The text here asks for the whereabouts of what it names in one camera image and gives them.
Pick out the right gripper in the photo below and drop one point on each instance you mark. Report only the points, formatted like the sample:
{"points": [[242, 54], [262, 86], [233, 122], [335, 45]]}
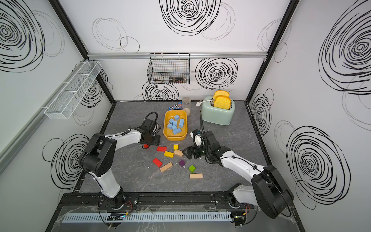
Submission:
{"points": [[189, 149]]}

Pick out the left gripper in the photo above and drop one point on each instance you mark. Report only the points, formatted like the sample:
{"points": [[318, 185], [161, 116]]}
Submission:
{"points": [[157, 140]]}

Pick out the long blue block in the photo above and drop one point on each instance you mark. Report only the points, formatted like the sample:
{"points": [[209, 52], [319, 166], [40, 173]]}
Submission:
{"points": [[176, 131], [181, 123]]}

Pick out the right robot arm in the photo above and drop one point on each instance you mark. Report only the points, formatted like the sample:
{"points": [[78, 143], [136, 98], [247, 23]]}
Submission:
{"points": [[268, 190]]}

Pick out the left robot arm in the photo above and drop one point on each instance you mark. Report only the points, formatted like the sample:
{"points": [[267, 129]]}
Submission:
{"points": [[98, 156]]}

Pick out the tan wooden block centre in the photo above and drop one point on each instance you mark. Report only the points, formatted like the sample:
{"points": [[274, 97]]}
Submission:
{"points": [[178, 153]]}

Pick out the tan wooden block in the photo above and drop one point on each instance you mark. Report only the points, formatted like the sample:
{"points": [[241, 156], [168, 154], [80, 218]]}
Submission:
{"points": [[166, 167], [178, 153], [196, 176]]}

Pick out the purple cube lower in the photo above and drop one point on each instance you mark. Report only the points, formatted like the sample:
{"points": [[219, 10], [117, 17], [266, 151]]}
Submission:
{"points": [[182, 163]]}

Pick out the green cube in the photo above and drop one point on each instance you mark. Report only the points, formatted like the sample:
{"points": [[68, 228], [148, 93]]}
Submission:
{"points": [[192, 169]]}

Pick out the long yellow block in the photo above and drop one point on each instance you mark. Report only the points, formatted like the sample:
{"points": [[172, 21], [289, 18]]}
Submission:
{"points": [[168, 154]]}

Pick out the yellow plastic tub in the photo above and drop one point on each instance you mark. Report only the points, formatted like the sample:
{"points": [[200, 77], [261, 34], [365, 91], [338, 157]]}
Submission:
{"points": [[168, 133]]}

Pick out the red flat block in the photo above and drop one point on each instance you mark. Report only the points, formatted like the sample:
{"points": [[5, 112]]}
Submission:
{"points": [[161, 148]]}

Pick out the tan wooden block front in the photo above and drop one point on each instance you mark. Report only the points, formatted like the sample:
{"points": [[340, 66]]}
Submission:
{"points": [[196, 176]]}

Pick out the tan wooden block lower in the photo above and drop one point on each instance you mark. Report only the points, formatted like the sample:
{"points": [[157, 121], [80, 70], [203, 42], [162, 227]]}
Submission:
{"points": [[166, 167]]}

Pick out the long red block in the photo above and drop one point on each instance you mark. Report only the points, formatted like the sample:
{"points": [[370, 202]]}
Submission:
{"points": [[157, 162]]}

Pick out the blue candy packet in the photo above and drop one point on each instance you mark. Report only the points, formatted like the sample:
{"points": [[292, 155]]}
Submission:
{"points": [[177, 106]]}

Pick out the clear plastic jar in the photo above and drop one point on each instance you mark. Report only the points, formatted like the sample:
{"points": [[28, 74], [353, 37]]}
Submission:
{"points": [[187, 105]]}

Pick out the mint green toaster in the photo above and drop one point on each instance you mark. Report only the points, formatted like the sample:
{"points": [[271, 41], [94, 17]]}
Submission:
{"points": [[216, 115]]}

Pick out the yellow sponge toast front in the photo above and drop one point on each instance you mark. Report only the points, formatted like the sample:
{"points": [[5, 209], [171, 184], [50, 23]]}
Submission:
{"points": [[222, 102]]}

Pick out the yellow sponge toast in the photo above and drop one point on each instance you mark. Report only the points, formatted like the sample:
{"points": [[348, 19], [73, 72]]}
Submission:
{"points": [[221, 93], [222, 102]]}

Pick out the yellow sponge toast back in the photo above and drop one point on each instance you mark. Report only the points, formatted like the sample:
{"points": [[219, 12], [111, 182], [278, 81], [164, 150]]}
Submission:
{"points": [[221, 93]]}

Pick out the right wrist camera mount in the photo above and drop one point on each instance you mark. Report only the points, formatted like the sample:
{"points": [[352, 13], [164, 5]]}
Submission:
{"points": [[197, 138]]}

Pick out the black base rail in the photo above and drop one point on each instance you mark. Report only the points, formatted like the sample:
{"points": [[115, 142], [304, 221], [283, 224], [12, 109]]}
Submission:
{"points": [[218, 199]]}

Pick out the black wire basket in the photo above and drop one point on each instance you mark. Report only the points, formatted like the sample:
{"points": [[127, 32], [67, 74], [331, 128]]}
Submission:
{"points": [[173, 68]]}

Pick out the white slotted cable duct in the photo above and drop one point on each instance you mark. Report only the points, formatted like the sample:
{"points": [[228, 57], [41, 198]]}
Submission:
{"points": [[147, 217]]}

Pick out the white wire shelf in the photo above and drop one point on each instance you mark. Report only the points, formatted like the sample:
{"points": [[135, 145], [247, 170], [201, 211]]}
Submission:
{"points": [[82, 88]]}

